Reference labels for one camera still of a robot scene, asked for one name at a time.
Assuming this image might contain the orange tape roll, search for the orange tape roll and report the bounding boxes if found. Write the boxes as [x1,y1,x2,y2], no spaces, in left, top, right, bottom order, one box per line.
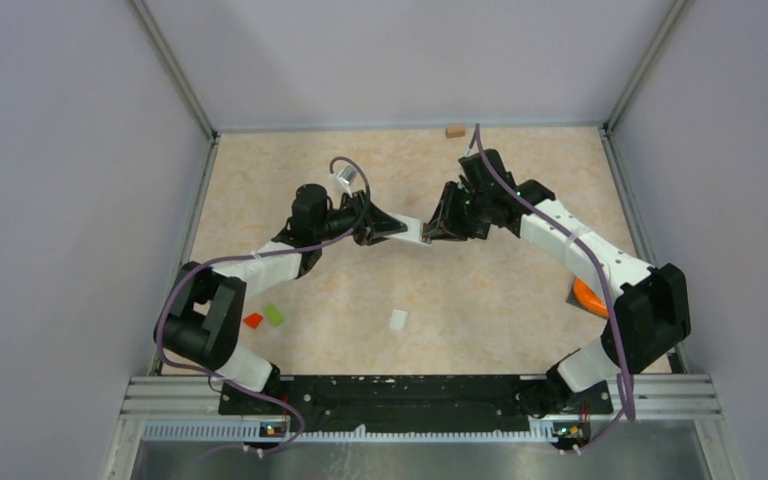
[568,278,609,319]

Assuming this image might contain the white remote control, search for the white remote control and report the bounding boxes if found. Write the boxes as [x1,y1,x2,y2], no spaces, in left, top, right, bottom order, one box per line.
[385,212,431,246]

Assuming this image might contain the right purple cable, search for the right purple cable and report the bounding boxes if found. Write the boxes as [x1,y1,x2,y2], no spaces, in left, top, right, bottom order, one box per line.
[466,124,637,423]

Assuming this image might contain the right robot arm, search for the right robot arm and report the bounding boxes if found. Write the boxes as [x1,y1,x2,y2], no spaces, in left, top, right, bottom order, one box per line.
[423,149,691,412]

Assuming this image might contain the green block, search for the green block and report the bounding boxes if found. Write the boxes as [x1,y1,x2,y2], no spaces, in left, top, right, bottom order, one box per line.
[263,304,285,327]

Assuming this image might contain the white battery cover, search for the white battery cover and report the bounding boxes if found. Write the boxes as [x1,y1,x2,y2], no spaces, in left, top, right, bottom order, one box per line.
[389,309,409,332]

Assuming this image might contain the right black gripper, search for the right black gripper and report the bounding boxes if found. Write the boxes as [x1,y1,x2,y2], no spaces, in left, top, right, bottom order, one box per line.
[423,182,489,242]

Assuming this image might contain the red block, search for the red block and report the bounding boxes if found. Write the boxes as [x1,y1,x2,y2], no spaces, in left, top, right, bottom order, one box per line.
[242,313,264,330]

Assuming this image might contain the brown wooden block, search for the brown wooden block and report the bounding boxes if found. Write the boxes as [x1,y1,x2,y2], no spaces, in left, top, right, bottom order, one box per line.
[444,125,466,139]

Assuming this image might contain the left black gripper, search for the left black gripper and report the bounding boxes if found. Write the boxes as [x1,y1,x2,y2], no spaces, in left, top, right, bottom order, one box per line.
[315,189,407,246]

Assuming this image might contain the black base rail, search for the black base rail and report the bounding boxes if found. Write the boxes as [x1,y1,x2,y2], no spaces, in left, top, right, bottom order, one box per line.
[218,375,614,433]

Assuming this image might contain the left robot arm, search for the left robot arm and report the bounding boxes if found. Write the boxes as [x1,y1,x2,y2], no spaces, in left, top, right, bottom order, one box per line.
[154,184,423,414]

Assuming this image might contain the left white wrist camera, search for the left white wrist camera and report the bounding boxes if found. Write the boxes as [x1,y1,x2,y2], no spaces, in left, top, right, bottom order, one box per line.
[329,165,359,199]

